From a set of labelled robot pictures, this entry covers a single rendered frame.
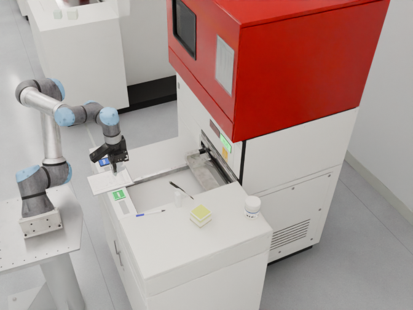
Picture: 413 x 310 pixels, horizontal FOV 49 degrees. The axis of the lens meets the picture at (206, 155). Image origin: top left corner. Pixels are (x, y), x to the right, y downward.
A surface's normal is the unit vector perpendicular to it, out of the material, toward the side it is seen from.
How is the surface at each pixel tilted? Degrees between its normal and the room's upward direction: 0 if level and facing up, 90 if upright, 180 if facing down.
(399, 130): 90
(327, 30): 90
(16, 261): 0
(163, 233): 0
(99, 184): 0
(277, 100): 90
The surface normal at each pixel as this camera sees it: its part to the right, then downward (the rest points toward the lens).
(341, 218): 0.02, -0.75
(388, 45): -0.91, 0.27
